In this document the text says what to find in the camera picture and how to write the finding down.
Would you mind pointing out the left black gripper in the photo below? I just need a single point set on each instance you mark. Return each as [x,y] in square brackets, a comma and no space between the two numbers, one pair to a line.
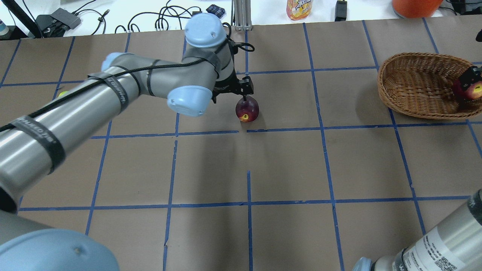
[227,83]

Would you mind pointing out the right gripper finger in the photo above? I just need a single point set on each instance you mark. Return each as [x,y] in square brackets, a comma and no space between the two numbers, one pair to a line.
[471,76]

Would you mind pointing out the dark red apple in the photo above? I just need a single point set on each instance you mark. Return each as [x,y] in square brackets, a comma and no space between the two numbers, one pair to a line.
[247,109]

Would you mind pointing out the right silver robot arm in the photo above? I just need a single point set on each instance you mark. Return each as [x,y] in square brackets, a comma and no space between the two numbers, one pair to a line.
[439,157]

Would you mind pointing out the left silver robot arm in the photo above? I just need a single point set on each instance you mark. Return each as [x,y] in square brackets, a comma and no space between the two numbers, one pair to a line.
[35,145]

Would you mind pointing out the wicker basket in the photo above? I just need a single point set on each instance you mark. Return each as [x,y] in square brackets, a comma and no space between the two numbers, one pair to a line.
[420,85]

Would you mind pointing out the small dark blue pouch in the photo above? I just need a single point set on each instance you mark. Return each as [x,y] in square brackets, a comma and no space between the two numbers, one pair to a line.
[216,10]

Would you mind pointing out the orange bucket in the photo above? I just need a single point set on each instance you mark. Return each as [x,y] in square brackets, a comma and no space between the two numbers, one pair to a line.
[415,8]

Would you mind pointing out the orange drink bottle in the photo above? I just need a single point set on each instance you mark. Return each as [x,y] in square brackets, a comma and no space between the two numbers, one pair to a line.
[298,9]

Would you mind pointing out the black power adapter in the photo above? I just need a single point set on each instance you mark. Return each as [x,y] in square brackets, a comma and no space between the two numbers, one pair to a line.
[341,10]

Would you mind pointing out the black monitor stand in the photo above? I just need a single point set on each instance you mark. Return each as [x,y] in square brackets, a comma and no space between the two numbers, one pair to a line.
[33,17]

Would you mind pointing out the aluminium frame post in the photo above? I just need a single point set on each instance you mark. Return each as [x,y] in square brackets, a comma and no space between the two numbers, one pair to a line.
[241,15]

